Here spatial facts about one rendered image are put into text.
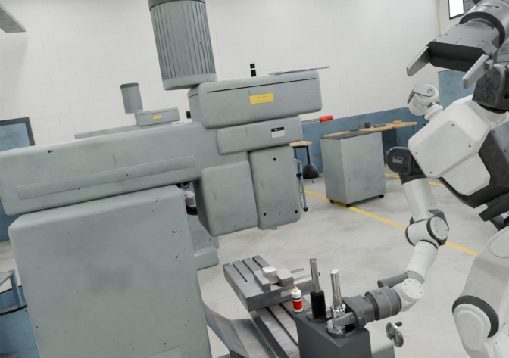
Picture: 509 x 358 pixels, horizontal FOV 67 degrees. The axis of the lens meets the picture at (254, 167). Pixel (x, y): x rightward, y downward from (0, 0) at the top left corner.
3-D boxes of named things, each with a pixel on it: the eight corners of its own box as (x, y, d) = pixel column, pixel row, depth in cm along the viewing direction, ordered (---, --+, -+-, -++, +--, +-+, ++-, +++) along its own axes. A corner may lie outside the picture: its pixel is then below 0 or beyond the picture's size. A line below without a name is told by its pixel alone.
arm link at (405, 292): (385, 322, 119) (416, 312, 122) (397, 309, 111) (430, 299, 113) (368, 287, 126) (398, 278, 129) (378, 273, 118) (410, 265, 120)
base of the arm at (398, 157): (415, 178, 152) (410, 150, 153) (444, 172, 141) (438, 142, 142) (388, 179, 145) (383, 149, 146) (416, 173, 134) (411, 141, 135)
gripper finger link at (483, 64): (461, 75, 62) (483, 54, 64) (462, 91, 64) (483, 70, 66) (471, 77, 61) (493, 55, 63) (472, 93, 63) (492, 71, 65)
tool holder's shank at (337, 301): (341, 309, 112) (337, 274, 110) (331, 307, 114) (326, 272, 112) (345, 304, 115) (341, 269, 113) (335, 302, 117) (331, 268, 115)
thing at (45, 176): (234, 163, 161) (227, 116, 158) (251, 169, 140) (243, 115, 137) (22, 203, 137) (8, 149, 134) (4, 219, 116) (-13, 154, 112)
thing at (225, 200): (241, 213, 166) (232, 154, 162) (260, 227, 143) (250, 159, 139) (198, 222, 160) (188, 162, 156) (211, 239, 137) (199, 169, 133)
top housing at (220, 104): (295, 113, 170) (291, 76, 168) (326, 110, 146) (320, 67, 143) (192, 129, 156) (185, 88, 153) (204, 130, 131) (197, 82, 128)
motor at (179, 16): (210, 85, 153) (198, 2, 148) (223, 80, 135) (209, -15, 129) (160, 91, 147) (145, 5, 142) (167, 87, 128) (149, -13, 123)
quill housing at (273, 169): (283, 210, 170) (274, 140, 165) (304, 222, 151) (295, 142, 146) (243, 220, 165) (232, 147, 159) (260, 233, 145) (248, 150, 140)
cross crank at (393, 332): (395, 336, 193) (392, 315, 191) (411, 349, 182) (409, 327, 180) (368, 347, 188) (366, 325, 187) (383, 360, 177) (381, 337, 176)
